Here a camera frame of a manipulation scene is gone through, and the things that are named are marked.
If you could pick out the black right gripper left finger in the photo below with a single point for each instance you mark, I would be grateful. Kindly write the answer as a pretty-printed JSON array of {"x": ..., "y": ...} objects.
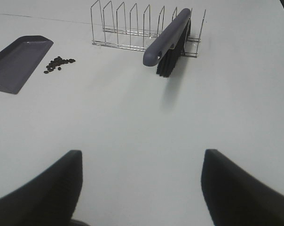
[{"x": 49, "y": 199}]

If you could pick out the dark coffee bean pile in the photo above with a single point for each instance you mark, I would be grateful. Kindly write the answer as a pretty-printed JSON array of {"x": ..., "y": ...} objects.
[{"x": 56, "y": 63}]

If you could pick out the purple plastic dustpan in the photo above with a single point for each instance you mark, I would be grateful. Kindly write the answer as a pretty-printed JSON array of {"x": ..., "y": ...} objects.
[{"x": 19, "y": 60}]

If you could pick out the purple hand brush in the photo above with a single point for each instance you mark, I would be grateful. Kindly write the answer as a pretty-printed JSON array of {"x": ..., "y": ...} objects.
[{"x": 166, "y": 49}]

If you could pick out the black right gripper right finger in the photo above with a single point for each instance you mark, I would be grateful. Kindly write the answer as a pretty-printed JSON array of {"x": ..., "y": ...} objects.
[{"x": 236, "y": 198}]

